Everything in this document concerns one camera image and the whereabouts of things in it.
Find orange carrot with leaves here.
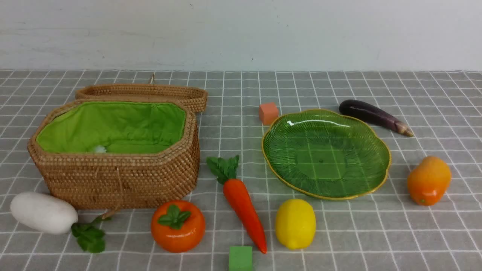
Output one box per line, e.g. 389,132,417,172
206,155,267,254

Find yellow lemon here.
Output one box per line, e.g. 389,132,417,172
275,198,316,250

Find orange persimmon with green leaf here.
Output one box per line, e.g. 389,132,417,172
150,200,206,253

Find purple eggplant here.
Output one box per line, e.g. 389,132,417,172
339,99,414,137

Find orange yellow mango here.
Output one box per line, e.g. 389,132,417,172
407,156,452,206

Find white radish with leaves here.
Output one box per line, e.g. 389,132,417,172
10,192,114,253

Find orange foam cube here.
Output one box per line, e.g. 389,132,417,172
258,102,279,125

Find woven rattan basket lid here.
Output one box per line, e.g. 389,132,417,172
75,75,208,113

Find green leaf-shaped glass plate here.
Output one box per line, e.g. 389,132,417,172
261,109,392,200

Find woven rattan basket green lining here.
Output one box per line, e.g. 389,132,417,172
27,99,201,210

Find green foam cube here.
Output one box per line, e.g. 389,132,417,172
228,246,253,271

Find grey checked tablecloth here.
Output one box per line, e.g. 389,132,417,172
0,69,482,271

